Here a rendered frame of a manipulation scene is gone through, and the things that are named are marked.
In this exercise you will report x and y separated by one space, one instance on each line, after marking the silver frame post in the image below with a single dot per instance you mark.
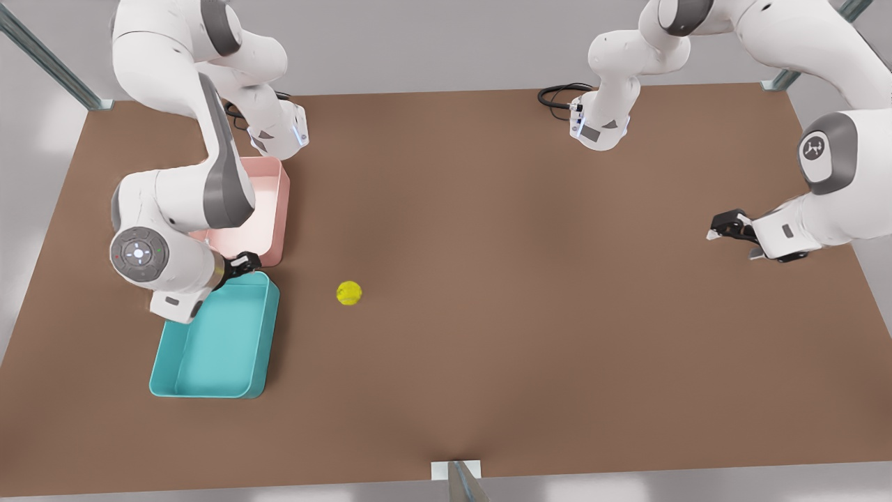
49 59
808 52
460 481

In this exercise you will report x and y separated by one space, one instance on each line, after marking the yellow-green ball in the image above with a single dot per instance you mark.
349 293

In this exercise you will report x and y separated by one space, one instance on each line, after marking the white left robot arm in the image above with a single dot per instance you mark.
829 160

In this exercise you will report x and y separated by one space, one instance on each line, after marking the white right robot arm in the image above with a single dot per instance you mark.
182 195

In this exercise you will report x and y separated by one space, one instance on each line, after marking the teal rectangular tray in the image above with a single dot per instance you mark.
221 340

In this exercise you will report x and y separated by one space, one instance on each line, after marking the pink rectangular tray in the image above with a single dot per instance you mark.
254 209

